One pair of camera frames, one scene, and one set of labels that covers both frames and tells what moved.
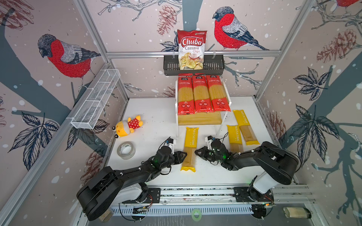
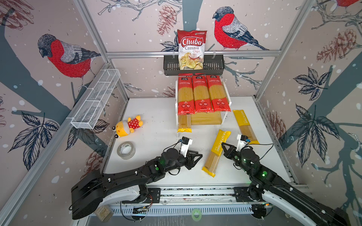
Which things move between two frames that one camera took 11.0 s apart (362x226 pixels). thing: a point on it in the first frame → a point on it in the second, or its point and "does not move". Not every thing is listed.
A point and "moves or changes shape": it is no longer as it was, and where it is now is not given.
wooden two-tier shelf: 217,119 does not move
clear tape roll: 126,149 does not move
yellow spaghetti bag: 235,139 → 211,164
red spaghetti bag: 185,94 does not move
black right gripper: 203,150 → 231,150
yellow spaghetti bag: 248,134 does not move
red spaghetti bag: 220,102 does not move
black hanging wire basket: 211,65 does not move
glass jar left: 107,216 does not move
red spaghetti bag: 202,100 does not move
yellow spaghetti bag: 190,146 moves or changes shape
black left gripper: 178,157 → 189,159
